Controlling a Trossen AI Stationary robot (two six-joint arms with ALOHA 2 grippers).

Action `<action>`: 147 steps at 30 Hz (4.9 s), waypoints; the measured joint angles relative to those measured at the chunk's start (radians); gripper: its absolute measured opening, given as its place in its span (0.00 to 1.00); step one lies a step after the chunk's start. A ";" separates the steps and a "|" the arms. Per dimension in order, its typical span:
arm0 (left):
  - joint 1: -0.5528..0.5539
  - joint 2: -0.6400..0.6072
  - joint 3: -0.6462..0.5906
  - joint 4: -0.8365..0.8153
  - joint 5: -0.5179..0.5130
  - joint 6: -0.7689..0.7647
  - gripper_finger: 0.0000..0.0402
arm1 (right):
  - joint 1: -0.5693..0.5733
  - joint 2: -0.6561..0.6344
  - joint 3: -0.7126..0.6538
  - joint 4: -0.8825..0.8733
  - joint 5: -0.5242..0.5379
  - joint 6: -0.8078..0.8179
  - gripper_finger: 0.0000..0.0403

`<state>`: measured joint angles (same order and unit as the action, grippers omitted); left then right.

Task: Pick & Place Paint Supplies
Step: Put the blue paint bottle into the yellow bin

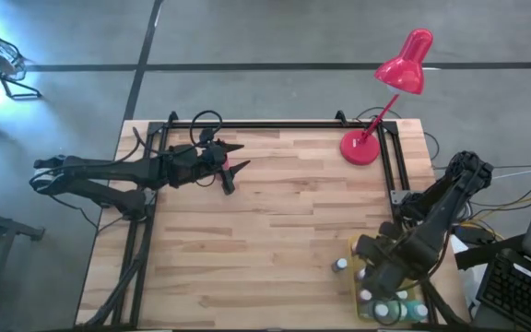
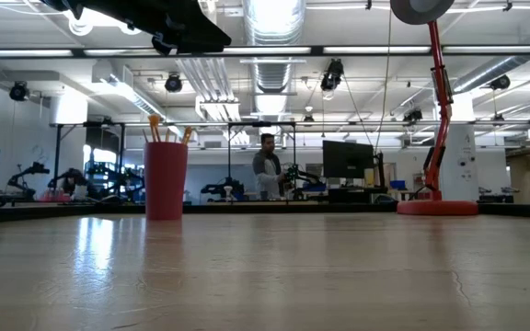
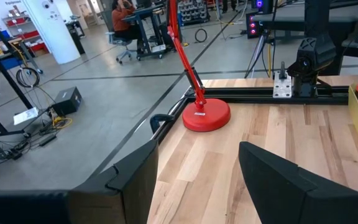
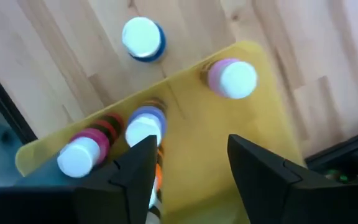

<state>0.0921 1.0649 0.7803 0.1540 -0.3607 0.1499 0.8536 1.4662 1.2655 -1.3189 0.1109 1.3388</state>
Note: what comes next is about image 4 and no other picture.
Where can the pink paint bottle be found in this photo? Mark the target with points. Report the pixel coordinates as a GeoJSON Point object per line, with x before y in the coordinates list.
{"type": "Point", "coordinates": [238, 79]}

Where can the small purple paint bottle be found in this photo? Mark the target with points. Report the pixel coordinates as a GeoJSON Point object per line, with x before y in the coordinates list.
{"type": "Point", "coordinates": [143, 127]}

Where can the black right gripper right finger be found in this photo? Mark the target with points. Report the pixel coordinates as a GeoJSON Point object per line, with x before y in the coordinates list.
{"type": "Point", "coordinates": [266, 186]}

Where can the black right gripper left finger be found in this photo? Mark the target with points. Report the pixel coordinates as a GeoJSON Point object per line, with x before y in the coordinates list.
{"type": "Point", "coordinates": [135, 174]}

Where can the yellow translucent tray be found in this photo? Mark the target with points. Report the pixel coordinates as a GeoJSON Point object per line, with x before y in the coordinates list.
{"type": "Point", "coordinates": [197, 140]}

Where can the small orange paint bottle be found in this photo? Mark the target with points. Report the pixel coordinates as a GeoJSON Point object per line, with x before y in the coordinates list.
{"type": "Point", "coordinates": [158, 174]}

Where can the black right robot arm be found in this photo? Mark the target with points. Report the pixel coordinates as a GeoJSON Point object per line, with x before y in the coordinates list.
{"type": "Point", "coordinates": [340, 177]}

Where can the small dark paint bottle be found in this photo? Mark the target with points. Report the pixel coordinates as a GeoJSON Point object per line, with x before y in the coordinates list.
{"type": "Point", "coordinates": [140, 37]}

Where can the magenta paint bottle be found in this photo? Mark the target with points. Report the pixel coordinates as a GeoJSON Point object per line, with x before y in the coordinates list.
{"type": "Point", "coordinates": [79, 157]}

